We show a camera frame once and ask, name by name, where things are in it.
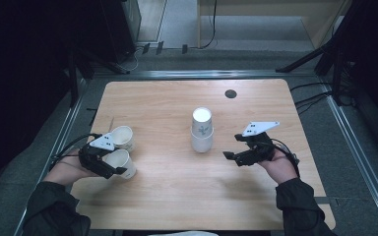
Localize white paper cup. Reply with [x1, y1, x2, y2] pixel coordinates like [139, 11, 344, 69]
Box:
[191, 106, 215, 136]
[190, 127, 215, 153]
[103, 148, 138, 180]
[110, 125, 136, 153]

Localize person's right hand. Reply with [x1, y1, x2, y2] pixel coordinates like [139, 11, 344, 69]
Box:
[258, 150, 299, 185]

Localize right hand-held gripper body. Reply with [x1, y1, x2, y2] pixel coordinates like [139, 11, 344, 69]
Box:
[236, 121, 281, 167]

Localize right hand-held gripper cable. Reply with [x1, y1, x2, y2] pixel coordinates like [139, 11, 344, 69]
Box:
[270, 138, 301, 178]

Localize black hanging cable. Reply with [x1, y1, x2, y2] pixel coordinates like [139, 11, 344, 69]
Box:
[199, 0, 219, 50]

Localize person's left hand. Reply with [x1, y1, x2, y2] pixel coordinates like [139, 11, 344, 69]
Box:
[43, 148, 101, 187]

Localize grey tape strip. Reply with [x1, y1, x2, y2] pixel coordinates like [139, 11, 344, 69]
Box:
[314, 196, 332, 206]

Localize black metal stand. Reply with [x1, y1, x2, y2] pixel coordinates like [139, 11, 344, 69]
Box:
[66, 47, 131, 109]

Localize black cabinet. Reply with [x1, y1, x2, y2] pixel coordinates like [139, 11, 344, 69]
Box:
[99, 0, 142, 64]

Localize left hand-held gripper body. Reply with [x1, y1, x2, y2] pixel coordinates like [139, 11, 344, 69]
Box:
[78, 132, 116, 180]

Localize left hand-held gripper cable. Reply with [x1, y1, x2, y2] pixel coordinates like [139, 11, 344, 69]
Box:
[48, 132, 102, 171]

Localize light wooden furniture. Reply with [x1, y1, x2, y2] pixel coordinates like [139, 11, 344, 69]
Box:
[196, 0, 353, 50]

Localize hand-held gripper cable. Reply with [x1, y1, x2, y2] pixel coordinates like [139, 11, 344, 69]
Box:
[270, 138, 301, 178]
[48, 132, 102, 171]

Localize metal floor rail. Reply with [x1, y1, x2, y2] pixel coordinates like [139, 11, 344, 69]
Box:
[321, 83, 378, 236]
[92, 69, 316, 81]
[13, 78, 90, 236]

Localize white floor cable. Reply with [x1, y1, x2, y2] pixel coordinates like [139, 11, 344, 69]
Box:
[119, 45, 144, 73]

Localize black tripod stand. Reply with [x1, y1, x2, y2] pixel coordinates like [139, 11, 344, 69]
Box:
[275, 0, 378, 106]

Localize black floor cables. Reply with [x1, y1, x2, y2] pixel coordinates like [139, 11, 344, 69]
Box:
[289, 82, 334, 116]

